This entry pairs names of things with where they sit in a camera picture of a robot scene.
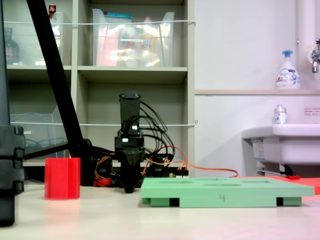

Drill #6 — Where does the red print wall label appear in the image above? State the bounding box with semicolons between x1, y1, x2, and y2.
303;107;320;117

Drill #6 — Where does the large clear plastic bin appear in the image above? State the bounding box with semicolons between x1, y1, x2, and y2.
91;8;176;68

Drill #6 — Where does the metal sink support bracket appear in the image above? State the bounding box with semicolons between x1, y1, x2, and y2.
256;162;295;177

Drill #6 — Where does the notched black stack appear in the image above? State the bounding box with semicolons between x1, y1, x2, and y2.
0;0;26;227

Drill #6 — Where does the blue topped plastic pouch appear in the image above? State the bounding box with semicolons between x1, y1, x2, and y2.
103;10;134;38

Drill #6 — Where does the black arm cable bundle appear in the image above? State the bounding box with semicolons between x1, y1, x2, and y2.
123;99;176;161

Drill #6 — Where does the metal faucet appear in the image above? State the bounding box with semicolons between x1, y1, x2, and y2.
306;38;320;74

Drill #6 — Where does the green shape hole board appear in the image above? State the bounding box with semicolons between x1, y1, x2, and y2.
140;176;315;209

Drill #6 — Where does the small silver capped bottle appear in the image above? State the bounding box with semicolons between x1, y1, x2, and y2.
273;104;288;125

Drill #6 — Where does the thick black tripod leg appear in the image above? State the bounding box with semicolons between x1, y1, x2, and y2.
26;0;97;187

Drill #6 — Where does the dark round bottle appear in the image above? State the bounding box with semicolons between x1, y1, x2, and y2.
3;27;21;66

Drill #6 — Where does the beige shelf unit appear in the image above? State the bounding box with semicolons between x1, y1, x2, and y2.
3;0;196;186

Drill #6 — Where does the white pump soap bottle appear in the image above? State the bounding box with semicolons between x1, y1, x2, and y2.
275;49;301;90

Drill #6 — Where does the sink label sticker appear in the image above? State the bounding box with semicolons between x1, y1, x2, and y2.
251;139;266;160

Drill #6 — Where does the red cross columnar block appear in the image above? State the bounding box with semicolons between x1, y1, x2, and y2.
44;157;82;201

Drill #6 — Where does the clear bin with blue cables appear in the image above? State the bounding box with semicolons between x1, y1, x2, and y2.
9;105;70;162

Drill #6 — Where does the circuit board with connectors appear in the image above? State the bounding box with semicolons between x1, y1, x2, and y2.
168;172;190;179

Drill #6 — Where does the clear bin with bottles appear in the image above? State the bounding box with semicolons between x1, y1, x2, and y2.
3;11;65;67

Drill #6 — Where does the thin black tripod strut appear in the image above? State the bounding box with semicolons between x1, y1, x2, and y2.
23;141;70;161

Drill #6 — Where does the orange cable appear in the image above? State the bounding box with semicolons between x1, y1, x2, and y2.
139;145;239;179

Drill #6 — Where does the white sink basin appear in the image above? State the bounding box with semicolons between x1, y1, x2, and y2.
240;123;320;176

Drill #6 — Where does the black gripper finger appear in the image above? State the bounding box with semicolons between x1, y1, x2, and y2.
129;152;145;194
117;152;133;194

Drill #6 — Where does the orange label spray bottle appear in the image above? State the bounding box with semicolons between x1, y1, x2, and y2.
139;16;157;67

